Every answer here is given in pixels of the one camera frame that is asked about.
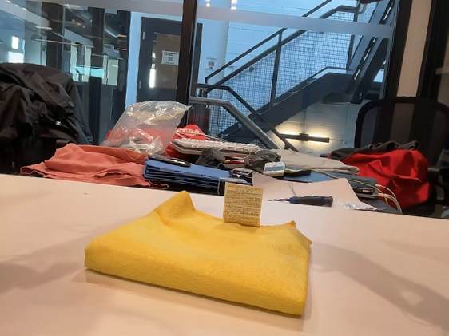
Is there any yellow microfiber towel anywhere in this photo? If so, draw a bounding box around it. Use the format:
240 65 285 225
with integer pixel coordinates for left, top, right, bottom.
80 168 319 318

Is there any small red tool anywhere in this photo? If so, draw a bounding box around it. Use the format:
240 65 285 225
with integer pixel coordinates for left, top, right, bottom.
224 156 250 168

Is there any small black box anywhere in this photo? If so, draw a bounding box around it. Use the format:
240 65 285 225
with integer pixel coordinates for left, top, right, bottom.
216 176 251 199

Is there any dark crumpled plastic bag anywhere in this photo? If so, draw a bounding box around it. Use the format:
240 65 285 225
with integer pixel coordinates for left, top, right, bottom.
194 145 235 170
250 147 284 171

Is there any white keyboard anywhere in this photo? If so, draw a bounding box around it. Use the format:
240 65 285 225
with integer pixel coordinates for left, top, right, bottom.
169 134 266 164

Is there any blue folder case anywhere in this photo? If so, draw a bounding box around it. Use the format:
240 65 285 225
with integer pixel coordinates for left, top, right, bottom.
141 157 233 196

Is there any red printed shirt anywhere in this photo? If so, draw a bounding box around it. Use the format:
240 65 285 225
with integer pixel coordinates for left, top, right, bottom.
103 114 213 163

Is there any white keypad phone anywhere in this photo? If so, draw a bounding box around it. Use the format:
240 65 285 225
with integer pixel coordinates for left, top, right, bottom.
261 159 287 178

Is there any black silver keypad phone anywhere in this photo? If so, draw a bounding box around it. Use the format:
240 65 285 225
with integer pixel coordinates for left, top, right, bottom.
147 153 193 168

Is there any beige folded cloth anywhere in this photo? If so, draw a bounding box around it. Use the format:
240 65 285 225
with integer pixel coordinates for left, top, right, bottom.
276 148 361 176

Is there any clear plastic bag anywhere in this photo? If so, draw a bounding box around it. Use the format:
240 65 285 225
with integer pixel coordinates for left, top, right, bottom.
100 94 192 159

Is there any blue black screwdriver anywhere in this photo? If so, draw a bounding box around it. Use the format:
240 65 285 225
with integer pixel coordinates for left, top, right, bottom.
268 189 335 208

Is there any black framed door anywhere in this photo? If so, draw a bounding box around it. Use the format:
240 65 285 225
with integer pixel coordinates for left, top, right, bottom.
132 17 205 109

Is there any black laptop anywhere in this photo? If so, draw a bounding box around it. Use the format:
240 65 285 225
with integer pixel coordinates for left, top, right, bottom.
281 165 381 201

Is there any small bag of screws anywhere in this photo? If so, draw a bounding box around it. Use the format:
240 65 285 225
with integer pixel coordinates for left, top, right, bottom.
340 201 378 214

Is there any salmon orange shirt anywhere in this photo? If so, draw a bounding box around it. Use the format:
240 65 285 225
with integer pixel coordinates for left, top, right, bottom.
19 137 174 192

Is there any black desk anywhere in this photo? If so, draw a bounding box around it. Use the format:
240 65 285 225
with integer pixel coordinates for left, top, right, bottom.
18 130 410 216

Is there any red bag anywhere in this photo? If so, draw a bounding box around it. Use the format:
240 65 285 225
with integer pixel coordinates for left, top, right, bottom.
324 131 437 215

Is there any black metal staircase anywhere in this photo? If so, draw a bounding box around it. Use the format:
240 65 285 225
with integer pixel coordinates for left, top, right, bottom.
185 0 399 161

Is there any black mesh office chair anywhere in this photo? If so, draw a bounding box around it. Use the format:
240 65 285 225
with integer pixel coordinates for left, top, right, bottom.
347 92 449 219

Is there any black jacket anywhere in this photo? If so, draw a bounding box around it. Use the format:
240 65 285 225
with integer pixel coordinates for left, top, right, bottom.
0 60 101 183

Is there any wall light bar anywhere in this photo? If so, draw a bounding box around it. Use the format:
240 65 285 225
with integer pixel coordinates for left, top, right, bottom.
277 129 332 144

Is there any white cable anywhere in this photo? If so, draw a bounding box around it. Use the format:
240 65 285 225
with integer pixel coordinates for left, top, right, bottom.
372 183 404 211

